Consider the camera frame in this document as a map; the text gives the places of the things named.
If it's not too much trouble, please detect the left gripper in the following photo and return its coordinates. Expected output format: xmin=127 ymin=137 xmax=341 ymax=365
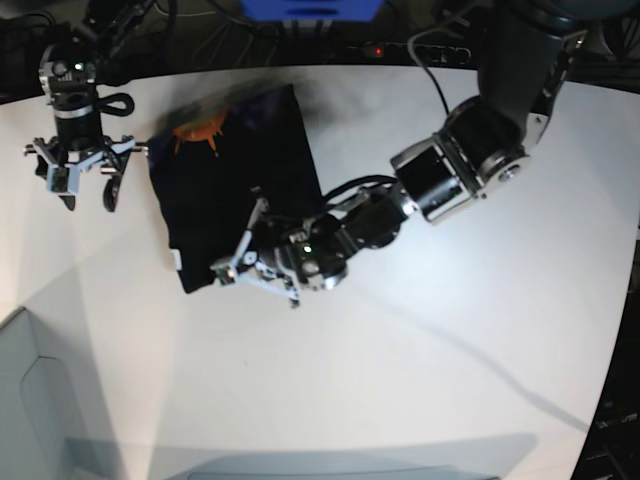
xmin=209 ymin=187 xmax=312 ymax=308

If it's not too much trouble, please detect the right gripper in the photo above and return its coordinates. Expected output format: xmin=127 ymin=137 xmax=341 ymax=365
xmin=23 ymin=112 xmax=149 ymax=213

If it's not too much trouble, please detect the black T-shirt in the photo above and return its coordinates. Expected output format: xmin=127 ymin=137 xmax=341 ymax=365
xmin=148 ymin=84 xmax=322 ymax=293

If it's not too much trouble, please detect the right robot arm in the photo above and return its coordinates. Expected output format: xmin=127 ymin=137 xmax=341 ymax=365
xmin=24 ymin=1 xmax=154 ymax=213

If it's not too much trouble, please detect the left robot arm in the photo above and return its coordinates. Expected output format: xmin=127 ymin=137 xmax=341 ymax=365
xmin=210 ymin=1 xmax=587 ymax=306

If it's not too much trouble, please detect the blue box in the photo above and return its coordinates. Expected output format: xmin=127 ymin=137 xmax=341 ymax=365
xmin=241 ymin=0 xmax=384 ymax=22

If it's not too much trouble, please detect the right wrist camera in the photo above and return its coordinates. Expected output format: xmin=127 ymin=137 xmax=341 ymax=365
xmin=46 ymin=164 xmax=80 ymax=196

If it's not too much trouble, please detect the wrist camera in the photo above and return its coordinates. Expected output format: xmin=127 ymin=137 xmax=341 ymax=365
xmin=211 ymin=264 xmax=237 ymax=287
xmin=46 ymin=164 xmax=80 ymax=196

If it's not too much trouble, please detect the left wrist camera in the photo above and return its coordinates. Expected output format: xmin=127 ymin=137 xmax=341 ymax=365
xmin=211 ymin=264 xmax=237 ymax=287

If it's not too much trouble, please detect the white power strip red switch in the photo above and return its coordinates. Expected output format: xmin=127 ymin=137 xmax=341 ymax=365
xmin=331 ymin=42 xmax=472 ymax=67

